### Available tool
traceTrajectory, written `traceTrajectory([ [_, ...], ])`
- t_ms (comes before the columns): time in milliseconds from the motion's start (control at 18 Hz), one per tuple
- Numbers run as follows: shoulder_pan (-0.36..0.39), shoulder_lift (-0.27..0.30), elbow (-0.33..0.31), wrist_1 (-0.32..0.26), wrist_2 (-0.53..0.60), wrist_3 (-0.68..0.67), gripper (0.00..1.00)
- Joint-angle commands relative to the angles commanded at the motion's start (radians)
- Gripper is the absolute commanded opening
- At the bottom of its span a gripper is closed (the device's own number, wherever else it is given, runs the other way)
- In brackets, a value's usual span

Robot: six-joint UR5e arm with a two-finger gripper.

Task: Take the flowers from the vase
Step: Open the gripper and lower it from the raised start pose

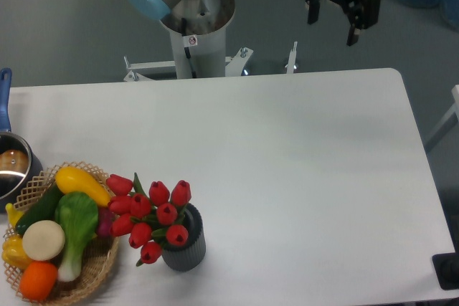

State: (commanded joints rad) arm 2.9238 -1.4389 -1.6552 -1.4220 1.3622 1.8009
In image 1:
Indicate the green bok choy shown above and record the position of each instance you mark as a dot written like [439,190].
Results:
[77,214]

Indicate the purple radish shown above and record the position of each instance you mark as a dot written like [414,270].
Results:
[105,220]

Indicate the orange fruit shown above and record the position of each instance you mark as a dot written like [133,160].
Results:
[38,280]

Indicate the blue handled saucepan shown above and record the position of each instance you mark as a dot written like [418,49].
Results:
[18,162]

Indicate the yellow squash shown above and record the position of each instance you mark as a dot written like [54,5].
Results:
[71,179]

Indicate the yellow banana tip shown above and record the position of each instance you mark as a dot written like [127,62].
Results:
[13,215]

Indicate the black device table edge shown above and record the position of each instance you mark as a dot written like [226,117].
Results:
[446,269]

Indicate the white frame right edge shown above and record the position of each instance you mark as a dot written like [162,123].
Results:
[444,125]

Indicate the dark green cucumber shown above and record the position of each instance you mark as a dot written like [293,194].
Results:
[43,209]

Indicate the yellow bell pepper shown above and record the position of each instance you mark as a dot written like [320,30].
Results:
[13,253]

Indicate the dark grey ribbed vase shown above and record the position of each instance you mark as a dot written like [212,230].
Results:
[190,255]

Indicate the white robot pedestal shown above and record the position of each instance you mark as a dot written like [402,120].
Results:
[203,56]

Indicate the cream round bun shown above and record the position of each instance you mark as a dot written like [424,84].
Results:
[43,240]

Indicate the red tulip bouquet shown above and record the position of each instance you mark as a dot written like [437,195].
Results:
[153,220]

